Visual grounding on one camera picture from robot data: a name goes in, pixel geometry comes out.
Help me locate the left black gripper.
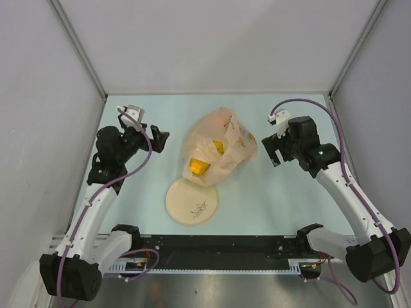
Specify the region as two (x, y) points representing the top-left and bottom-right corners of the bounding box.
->
(116, 115), (169, 164)

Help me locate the yellow fake bell pepper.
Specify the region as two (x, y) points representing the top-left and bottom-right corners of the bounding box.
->
(189, 158), (210, 176)

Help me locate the translucent peach plastic bag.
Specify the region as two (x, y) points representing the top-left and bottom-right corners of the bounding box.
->
(182, 107), (258, 187)

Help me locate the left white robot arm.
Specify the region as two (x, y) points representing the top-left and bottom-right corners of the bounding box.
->
(40, 125), (170, 302)

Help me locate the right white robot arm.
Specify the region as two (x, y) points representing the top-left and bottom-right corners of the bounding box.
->
(262, 111), (410, 282)

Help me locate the cream round plate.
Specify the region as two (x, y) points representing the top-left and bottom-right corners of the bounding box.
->
(165, 178), (219, 226)

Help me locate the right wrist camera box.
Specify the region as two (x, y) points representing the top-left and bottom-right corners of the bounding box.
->
(267, 109), (292, 139)

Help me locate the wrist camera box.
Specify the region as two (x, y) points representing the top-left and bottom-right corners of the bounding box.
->
(267, 109), (292, 139)
(117, 105), (144, 131)

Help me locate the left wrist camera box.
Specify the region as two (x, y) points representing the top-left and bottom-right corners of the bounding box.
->
(117, 105), (144, 131)

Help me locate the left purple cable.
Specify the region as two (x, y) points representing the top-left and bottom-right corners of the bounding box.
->
(56, 107), (160, 302)

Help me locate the purple cable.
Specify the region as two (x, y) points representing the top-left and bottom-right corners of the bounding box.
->
(56, 107), (160, 302)
(270, 98), (401, 305)

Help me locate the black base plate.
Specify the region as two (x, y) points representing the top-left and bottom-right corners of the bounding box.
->
(105, 234), (335, 273)

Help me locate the white slotted cable duct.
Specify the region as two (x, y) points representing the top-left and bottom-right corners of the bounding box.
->
(105, 258), (304, 276)

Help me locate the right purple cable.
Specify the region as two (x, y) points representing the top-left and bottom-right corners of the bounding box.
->
(270, 98), (401, 305)

